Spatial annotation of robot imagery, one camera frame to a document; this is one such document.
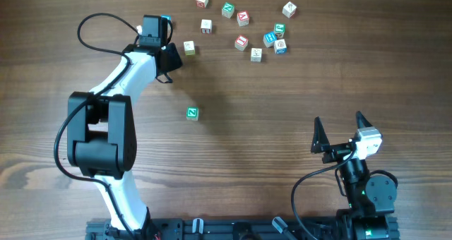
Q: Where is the yellow sided white block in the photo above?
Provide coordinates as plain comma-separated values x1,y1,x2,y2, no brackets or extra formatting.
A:
184,41,196,56

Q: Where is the left camera cable black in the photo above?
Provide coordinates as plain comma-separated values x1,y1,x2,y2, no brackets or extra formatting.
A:
52,12,142,234

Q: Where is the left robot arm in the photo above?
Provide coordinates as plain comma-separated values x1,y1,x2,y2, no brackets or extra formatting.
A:
54,15,182,239

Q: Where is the red sided block green N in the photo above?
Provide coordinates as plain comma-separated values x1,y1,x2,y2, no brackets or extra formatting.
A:
186,107,199,121

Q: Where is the green N block top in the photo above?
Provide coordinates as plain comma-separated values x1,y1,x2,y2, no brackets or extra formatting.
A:
222,2,234,18

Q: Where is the green J block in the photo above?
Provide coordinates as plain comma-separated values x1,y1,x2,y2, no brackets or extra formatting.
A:
273,23,286,39

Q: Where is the yellow face picture block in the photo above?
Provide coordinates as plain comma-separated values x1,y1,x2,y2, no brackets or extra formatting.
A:
250,48,262,62

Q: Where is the red sided white block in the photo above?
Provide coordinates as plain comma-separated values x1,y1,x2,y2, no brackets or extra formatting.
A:
201,19,213,34

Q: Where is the red picture block top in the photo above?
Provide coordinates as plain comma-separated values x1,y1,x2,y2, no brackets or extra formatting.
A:
196,0,208,8

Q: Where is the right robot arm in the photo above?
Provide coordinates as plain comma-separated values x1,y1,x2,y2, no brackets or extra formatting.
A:
311,112,400,240

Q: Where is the blue sided picture block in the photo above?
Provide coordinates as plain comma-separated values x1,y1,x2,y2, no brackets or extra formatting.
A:
273,39,287,54

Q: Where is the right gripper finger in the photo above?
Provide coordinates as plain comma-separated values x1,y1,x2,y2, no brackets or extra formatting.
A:
311,116,330,153
355,111,373,128

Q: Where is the plain picture block right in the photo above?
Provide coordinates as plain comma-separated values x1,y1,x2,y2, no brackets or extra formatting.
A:
282,1,297,18

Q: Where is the red letter block upper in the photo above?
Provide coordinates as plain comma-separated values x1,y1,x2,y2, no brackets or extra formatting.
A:
237,11,250,27

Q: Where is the blue letter block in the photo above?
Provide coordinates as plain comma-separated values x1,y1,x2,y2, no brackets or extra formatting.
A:
161,15,172,21
263,32,277,48

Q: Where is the right camera cable black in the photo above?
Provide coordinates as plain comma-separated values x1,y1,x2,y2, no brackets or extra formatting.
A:
290,154,353,239

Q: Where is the red letter block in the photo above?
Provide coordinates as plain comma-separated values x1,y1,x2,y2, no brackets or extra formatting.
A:
234,35,249,52
237,11,250,27

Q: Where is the camera cable black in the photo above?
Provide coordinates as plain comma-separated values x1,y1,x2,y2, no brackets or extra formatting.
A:
290,154,353,239
52,12,142,234

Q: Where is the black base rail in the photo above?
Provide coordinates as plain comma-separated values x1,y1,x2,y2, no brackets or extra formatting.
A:
85,216,400,240

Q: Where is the blue letter block right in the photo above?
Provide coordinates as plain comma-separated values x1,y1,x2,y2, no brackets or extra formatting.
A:
263,32,277,48

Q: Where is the red letter block lower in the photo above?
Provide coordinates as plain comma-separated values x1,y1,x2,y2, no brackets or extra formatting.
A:
234,35,249,52

